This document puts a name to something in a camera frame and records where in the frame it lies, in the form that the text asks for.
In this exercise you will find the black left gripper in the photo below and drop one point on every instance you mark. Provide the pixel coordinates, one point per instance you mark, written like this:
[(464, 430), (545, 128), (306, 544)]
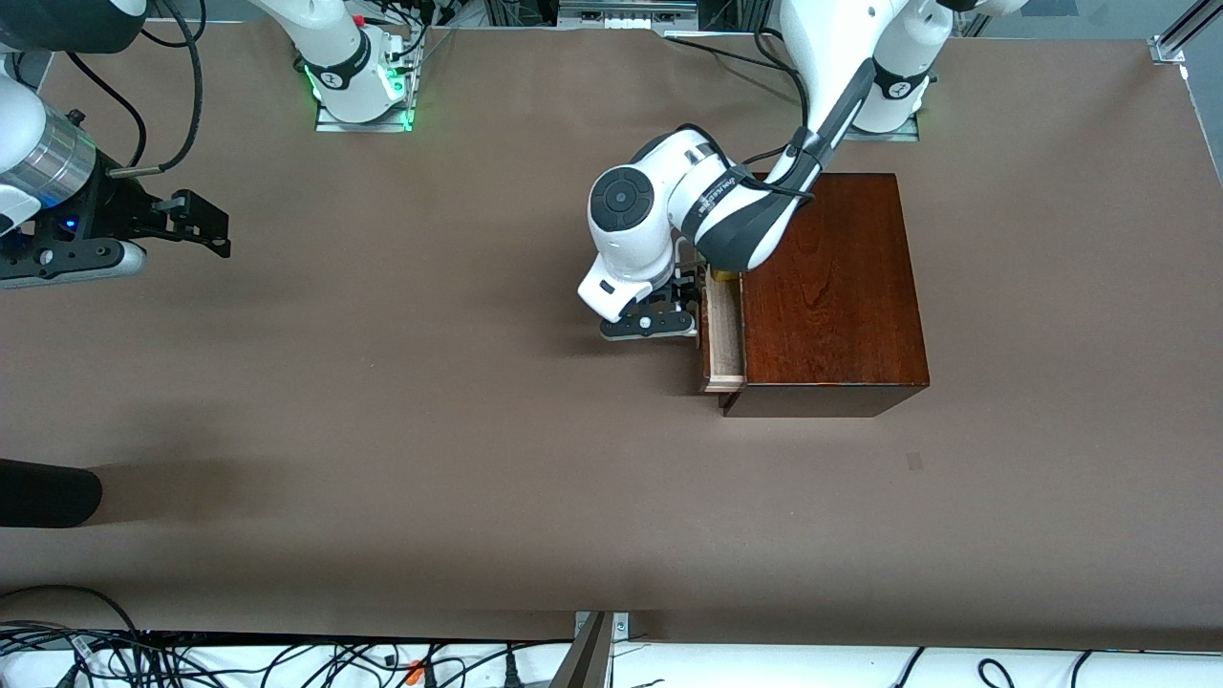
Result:
[(684, 284)]

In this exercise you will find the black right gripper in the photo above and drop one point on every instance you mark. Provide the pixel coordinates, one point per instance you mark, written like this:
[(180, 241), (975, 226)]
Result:
[(119, 207)]

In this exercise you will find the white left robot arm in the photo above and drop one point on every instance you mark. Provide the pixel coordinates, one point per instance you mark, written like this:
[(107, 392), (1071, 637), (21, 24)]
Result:
[(631, 220)]

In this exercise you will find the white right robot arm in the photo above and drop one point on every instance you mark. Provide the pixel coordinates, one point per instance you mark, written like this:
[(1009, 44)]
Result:
[(344, 67)]

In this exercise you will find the dark brown wooden cabinet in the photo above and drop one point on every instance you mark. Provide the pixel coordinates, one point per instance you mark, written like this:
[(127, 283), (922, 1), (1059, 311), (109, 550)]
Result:
[(841, 306)]

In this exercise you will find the white power strip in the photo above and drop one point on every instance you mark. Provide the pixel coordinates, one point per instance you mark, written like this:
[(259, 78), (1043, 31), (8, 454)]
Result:
[(626, 14)]

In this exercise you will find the black rounded object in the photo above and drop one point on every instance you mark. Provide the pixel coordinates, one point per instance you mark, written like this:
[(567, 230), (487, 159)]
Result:
[(48, 494)]

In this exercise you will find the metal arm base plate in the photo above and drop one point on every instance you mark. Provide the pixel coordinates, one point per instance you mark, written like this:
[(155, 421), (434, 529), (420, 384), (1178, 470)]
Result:
[(330, 122), (903, 135)]

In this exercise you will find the metal table bracket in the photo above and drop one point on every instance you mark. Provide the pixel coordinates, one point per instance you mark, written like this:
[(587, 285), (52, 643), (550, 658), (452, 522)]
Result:
[(583, 659)]

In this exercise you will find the aluminium frame profile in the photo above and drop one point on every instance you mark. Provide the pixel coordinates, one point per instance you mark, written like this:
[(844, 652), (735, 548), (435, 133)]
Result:
[(1180, 33)]

